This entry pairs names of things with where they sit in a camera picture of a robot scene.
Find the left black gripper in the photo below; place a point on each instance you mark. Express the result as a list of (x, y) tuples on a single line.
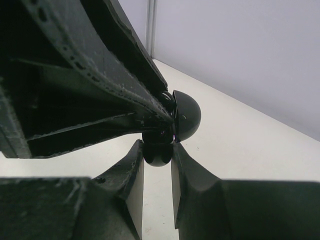
[(47, 108)]

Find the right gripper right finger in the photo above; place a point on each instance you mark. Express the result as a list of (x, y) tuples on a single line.
[(206, 207)]

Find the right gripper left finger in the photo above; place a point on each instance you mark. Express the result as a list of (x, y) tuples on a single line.
[(107, 207)]

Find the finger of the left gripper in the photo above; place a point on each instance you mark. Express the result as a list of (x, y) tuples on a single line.
[(96, 38)]

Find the black earbud charging case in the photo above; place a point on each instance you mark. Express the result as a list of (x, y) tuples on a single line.
[(158, 145)]

